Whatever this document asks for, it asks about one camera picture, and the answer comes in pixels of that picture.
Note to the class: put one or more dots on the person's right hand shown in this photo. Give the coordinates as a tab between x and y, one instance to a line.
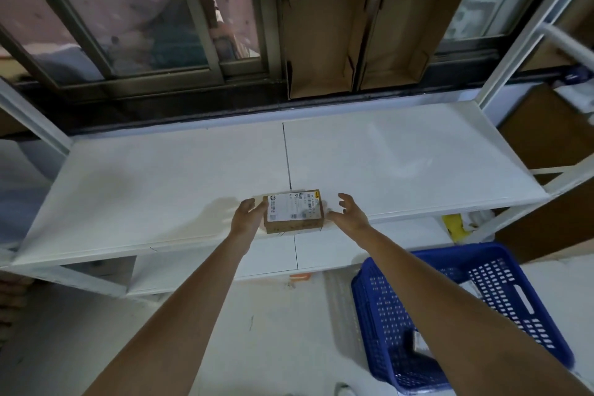
355	219

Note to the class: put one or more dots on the person's left hand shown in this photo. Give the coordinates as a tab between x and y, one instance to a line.
248	221

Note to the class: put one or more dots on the white metal shelving rack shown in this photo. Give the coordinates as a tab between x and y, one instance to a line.
394	154

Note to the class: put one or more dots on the blue plastic basket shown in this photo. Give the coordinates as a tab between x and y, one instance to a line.
464	253

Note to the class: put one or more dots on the person's left forearm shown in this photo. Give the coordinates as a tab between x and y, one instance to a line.
176	326

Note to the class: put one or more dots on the person's right forearm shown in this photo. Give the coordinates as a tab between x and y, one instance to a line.
441	298

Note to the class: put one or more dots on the orange and white package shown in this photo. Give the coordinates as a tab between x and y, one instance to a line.
300	276

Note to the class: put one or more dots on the yellow plastic bag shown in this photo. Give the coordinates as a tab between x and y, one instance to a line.
454	226

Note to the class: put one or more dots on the white plastic bag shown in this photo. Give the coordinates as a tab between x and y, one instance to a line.
480	217

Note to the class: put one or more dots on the white shoe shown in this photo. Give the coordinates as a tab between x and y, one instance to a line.
343	390

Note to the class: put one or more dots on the flattened brown carton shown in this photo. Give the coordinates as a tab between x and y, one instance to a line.
320	38
417	29

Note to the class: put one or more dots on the grey sliding window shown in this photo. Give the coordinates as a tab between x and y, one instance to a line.
199	15

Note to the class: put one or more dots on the brown patterned curtain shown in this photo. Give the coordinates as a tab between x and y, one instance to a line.
11	307

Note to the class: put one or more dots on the pink dotted curtain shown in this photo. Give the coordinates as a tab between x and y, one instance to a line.
93	1

